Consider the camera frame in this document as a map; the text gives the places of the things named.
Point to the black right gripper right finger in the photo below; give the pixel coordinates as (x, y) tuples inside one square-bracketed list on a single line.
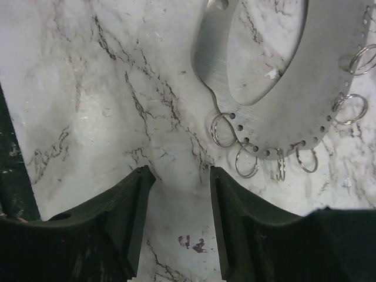
[(258, 241)]

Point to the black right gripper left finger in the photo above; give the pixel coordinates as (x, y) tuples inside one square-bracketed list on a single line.
[(98, 240)]

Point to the split keyring five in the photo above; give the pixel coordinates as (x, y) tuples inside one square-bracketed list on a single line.
[(350, 109)]

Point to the split keyring four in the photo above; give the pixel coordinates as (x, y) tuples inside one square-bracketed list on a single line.
[(306, 159)]

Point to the split keyring three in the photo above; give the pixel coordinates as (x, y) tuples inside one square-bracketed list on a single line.
[(281, 176)]

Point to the split keyring two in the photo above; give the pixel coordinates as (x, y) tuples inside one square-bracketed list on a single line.
[(246, 165)]

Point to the split keyring one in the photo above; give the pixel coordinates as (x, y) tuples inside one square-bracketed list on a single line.
[(221, 130)]

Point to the split keyring six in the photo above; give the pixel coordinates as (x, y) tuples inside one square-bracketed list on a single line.
[(363, 62)]

